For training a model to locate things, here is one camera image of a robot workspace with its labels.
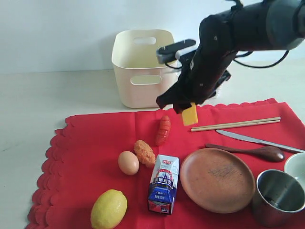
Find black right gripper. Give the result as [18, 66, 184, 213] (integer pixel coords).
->
[156, 15, 237, 114]

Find yellow cheese wedge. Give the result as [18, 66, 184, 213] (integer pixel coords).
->
[182, 103, 198, 126]

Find red sausage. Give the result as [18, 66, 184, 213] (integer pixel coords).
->
[155, 115, 171, 146]

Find orange fried nugget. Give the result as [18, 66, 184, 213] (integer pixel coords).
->
[134, 140, 156, 167]

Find brown egg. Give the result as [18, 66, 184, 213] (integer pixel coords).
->
[118, 151, 140, 176]

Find blue white milk carton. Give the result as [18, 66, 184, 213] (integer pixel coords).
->
[148, 155, 180, 215]

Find yellow lemon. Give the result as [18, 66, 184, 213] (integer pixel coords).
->
[91, 189, 127, 229]

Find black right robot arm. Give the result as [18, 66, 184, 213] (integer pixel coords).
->
[157, 0, 305, 113]

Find cream plastic bin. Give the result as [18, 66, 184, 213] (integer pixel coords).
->
[112, 29, 178, 108]

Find silver table knife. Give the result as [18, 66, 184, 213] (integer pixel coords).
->
[216, 130, 305, 153]

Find red scalloped cloth mat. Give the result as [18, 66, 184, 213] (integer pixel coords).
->
[25, 98, 305, 229]

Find brown wooden plate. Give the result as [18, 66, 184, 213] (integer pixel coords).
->
[180, 148, 255, 214]

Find lower wooden chopstick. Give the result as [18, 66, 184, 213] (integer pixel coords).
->
[190, 120, 281, 132]

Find wooden chopstick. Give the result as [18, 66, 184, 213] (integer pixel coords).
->
[192, 117, 281, 129]
[190, 120, 281, 132]

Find upper wooden chopstick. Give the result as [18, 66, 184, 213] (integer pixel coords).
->
[192, 117, 281, 129]

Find dark wooden spoon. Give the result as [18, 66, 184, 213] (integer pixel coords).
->
[205, 144, 285, 162]

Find stainless steel cup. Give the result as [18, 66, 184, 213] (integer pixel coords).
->
[252, 169, 305, 228]

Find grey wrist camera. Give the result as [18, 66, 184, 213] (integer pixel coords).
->
[156, 39, 197, 64]

